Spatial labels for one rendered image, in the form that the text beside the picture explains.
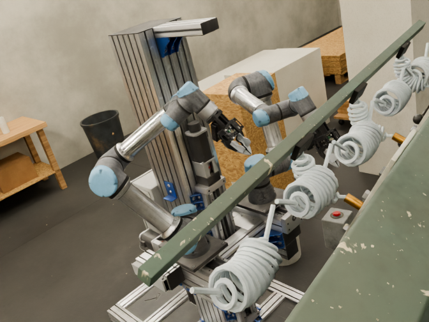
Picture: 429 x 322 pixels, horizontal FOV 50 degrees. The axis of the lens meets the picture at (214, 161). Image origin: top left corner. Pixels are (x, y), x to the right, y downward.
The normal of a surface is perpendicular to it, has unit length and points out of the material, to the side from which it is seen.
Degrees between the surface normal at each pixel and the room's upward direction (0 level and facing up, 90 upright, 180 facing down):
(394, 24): 90
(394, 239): 30
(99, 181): 84
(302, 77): 90
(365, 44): 90
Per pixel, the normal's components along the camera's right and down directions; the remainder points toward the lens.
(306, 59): 0.68, 0.16
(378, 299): 0.18, -0.72
